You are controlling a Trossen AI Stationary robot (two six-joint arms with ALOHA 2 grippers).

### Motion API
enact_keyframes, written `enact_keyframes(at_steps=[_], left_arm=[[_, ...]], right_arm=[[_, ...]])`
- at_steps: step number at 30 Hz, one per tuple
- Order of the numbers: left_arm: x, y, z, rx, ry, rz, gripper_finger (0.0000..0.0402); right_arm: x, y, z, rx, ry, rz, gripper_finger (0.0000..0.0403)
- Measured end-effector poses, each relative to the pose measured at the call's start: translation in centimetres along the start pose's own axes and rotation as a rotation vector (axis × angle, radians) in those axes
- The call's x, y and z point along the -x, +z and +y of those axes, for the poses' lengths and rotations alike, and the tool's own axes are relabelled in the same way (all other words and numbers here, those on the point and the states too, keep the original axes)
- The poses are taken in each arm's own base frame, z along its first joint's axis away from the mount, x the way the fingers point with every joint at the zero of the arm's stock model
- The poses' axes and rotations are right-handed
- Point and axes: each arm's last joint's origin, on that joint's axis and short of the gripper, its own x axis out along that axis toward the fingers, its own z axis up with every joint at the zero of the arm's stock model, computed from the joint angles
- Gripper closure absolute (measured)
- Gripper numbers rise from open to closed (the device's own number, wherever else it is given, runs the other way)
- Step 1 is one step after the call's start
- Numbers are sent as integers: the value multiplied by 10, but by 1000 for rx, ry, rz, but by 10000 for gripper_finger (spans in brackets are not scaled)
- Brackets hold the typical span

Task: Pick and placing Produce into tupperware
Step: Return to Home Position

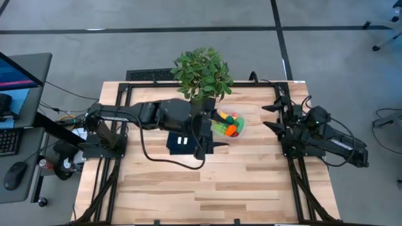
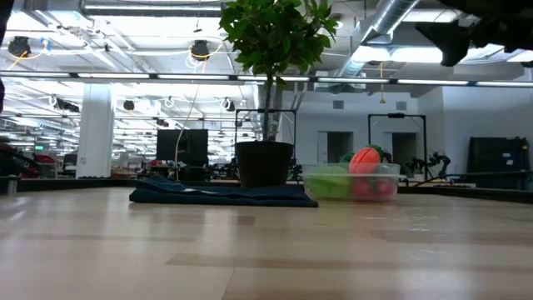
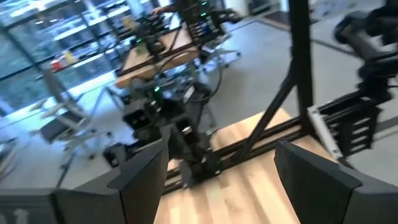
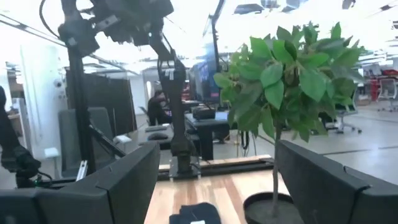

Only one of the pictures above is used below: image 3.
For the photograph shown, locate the black slotted frame bracket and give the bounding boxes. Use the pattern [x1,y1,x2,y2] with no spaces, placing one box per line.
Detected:
[307,93,383,161]

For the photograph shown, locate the black electronics equipment green lights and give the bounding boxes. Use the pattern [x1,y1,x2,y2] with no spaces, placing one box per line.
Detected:
[178,0,242,44]

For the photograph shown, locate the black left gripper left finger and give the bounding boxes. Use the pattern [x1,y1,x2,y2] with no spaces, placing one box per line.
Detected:
[51,136,170,224]

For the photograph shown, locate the white office chair base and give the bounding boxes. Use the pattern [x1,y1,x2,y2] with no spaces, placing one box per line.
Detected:
[192,40,243,70]

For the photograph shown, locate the person's hand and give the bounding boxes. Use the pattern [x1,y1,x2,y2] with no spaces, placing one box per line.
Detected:
[151,3,177,16]

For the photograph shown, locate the wooden workstation table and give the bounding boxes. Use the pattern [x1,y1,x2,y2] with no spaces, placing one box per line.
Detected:
[114,18,201,90]

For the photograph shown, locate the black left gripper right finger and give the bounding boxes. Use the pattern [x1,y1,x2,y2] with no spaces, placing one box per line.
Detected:
[274,139,398,224]

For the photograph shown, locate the gray office chair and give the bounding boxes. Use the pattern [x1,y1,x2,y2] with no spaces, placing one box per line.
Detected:
[29,88,125,162]

